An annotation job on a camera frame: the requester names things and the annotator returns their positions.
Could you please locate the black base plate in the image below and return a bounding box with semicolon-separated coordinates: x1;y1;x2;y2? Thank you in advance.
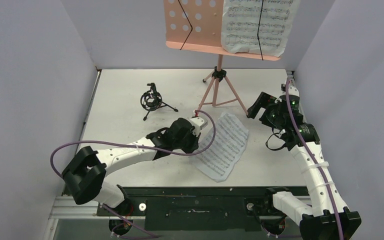
62;186;312;232

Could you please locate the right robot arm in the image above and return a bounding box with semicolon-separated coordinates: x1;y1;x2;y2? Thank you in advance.
247;84;362;240

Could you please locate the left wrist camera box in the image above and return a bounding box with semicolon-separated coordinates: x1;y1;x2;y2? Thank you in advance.
188;115;208;132

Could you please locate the aluminium rail frame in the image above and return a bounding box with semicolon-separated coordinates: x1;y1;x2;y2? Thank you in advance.
59;80;310;239

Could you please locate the sheet music page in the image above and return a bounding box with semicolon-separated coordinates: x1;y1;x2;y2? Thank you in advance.
220;0;301;58
189;112;249;183

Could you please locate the pink music stand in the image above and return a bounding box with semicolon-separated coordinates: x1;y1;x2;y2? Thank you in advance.
163;0;282;118

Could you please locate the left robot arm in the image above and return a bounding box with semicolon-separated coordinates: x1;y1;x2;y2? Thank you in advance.
62;116;207;216

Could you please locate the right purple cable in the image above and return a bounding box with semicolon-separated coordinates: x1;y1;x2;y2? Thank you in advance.
261;77;345;240

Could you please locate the black microphone tripod mount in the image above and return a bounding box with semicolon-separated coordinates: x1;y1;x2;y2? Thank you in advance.
140;82;179;121

